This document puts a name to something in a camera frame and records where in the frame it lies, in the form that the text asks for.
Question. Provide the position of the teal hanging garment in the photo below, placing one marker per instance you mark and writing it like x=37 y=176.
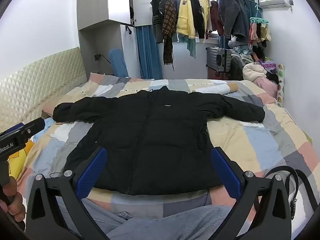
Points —
x=250 y=7

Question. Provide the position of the red suitcase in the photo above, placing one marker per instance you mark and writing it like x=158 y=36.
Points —
x=215 y=76

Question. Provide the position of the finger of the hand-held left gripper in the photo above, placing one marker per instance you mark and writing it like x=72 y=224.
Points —
x=35 y=126

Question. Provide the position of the black belt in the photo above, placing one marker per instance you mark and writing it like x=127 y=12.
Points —
x=293 y=180

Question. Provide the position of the blue curtain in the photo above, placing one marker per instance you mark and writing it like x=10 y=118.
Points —
x=148 y=52

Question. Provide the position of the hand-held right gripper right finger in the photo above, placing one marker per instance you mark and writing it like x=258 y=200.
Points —
x=225 y=172

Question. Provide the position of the black hanging garment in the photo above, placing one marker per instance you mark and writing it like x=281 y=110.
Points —
x=197 y=17

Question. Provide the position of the cream hanging garment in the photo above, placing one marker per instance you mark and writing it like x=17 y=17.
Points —
x=206 y=12

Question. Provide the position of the cream quilted headboard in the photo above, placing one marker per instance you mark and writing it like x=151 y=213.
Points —
x=37 y=80

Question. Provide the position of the grey denim jacket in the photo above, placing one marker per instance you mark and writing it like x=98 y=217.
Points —
x=231 y=17

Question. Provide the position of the patchwork quilt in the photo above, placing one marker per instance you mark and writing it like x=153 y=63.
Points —
x=237 y=140

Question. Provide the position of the maroon hanging garment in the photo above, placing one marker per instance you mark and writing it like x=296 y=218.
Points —
x=216 y=20

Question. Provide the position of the black wall plug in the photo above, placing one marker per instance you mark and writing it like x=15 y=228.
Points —
x=97 y=57

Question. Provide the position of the yellow pillow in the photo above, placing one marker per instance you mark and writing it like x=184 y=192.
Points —
x=18 y=157

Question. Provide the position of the cream plush cloth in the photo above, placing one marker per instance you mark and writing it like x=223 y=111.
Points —
x=253 y=72

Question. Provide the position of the brown plaid scarf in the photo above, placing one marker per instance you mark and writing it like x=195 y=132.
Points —
x=168 y=25

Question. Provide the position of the green sock drying hanger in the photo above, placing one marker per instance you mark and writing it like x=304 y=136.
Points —
x=260 y=27

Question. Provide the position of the teal hanging scarf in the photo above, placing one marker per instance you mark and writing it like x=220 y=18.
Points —
x=191 y=47

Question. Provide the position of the person's left hand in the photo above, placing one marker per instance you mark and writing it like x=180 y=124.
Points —
x=15 y=205

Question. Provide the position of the person's grey trouser legs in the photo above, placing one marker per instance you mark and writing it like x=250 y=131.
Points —
x=155 y=222

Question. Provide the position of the black hanging coat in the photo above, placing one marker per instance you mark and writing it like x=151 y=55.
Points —
x=156 y=12

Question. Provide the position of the black puffer jacket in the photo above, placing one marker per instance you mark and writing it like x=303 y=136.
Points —
x=162 y=135

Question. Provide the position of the white roll with wooden end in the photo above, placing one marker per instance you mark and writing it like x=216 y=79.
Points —
x=215 y=89

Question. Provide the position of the yellow fleece jacket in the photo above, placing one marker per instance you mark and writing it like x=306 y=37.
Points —
x=185 y=17

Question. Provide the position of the light blue cloth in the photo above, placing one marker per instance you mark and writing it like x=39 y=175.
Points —
x=43 y=132

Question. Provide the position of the grey wardrobe cabinet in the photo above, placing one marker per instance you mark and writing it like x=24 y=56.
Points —
x=100 y=5

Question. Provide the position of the pile of clothes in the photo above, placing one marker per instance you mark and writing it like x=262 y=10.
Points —
x=240 y=52

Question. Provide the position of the dotted printed cloth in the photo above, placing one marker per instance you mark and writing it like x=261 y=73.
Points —
x=280 y=85

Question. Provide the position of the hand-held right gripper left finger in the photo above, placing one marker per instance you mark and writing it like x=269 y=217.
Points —
x=92 y=172

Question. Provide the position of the silver suitcase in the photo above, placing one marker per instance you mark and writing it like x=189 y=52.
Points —
x=217 y=60

